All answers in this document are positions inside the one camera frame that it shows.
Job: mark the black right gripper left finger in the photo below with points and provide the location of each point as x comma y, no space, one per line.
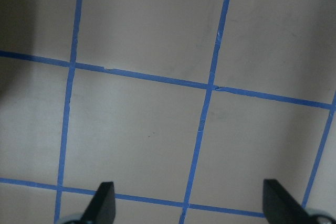
102,207

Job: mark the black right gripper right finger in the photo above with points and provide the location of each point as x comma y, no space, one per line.
279,207

